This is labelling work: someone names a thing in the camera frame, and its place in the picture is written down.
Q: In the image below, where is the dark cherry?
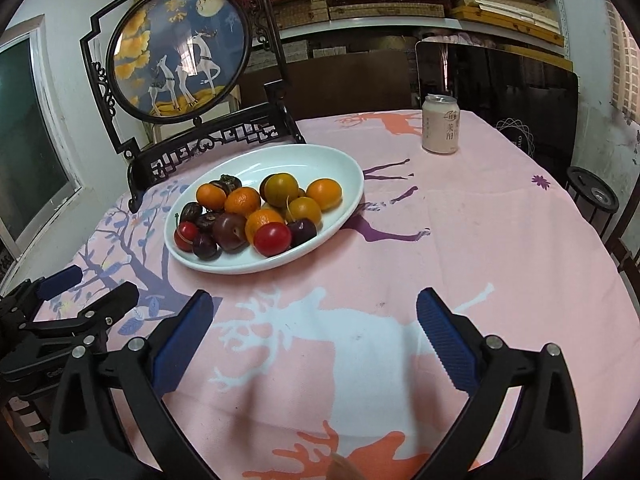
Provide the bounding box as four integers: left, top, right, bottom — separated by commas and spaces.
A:
192, 233, 221, 261
288, 218, 318, 248

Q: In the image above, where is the dark red plum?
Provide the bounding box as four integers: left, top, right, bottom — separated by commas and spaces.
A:
212, 212, 247, 252

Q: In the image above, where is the yellow orange kumquat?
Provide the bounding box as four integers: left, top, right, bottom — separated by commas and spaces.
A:
260, 172, 299, 208

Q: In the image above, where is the small orange kumquat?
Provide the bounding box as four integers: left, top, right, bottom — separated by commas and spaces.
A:
306, 178, 343, 211

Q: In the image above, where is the right hand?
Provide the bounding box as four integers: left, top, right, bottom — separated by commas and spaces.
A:
326, 454, 366, 480

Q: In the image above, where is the window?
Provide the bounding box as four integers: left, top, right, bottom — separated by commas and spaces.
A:
1, 15, 80, 259

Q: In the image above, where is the black round stool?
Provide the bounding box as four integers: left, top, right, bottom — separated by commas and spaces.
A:
565, 166, 620, 238

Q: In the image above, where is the round deer painting screen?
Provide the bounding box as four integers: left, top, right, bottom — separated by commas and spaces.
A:
79, 0, 304, 212

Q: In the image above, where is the brown wooden cabinet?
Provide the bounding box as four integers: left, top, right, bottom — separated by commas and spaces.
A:
236, 49, 419, 122

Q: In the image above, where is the white wall shelf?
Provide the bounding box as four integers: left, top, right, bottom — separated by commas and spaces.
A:
271, 0, 572, 68

